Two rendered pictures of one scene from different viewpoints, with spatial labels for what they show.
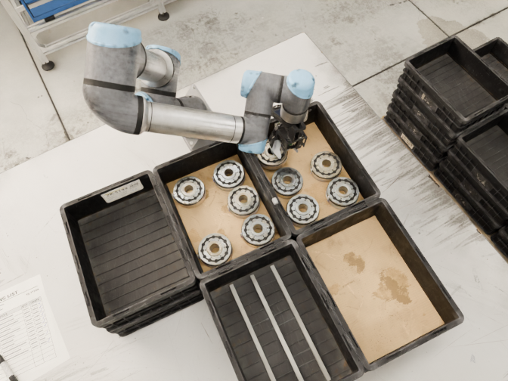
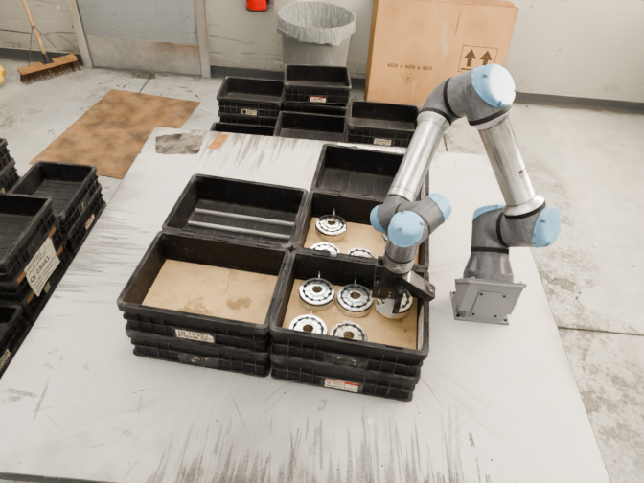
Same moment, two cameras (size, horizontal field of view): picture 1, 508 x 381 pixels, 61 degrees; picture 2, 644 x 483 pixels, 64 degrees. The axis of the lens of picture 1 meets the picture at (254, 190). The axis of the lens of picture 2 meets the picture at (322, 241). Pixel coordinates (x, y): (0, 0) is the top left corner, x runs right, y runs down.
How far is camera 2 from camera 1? 1.44 m
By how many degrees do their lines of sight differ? 63
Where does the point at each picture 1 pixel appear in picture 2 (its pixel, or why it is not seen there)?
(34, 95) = not seen: outside the picture
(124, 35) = (479, 76)
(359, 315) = (198, 278)
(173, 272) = not seen: hidden behind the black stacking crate
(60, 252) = not seen: hidden behind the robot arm
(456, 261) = (158, 429)
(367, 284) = (214, 298)
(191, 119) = (412, 149)
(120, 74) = (453, 84)
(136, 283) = (344, 187)
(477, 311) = (106, 405)
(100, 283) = (358, 173)
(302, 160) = (371, 331)
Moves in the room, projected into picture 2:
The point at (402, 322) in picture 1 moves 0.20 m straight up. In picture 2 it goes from (163, 299) to (151, 247)
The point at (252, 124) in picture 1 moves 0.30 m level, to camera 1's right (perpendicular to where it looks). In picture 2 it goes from (394, 203) to (339, 274)
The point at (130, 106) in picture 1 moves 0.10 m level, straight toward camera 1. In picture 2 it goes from (432, 102) to (396, 98)
